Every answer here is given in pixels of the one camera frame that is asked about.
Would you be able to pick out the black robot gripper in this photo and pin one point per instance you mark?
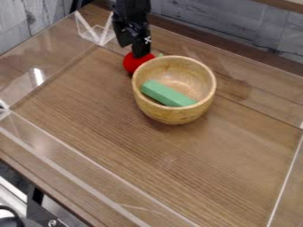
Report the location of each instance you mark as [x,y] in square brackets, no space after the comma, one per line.
[131,25]

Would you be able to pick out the wooden bowl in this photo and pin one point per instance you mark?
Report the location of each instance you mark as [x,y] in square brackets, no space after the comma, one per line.
[173,89]

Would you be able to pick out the black metal table frame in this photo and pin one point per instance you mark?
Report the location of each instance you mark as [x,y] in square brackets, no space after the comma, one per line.
[44,211]

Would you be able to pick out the green rectangular block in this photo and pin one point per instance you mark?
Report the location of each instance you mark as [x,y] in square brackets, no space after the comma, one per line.
[165,95]

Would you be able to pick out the clear acrylic corner bracket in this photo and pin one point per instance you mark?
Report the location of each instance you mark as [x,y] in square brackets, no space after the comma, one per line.
[97,34]

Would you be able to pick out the red fruit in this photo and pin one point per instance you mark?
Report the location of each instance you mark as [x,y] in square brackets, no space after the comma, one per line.
[131,63]

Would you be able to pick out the clear acrylic tray wall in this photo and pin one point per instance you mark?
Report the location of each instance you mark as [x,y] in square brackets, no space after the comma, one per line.
[124,171]

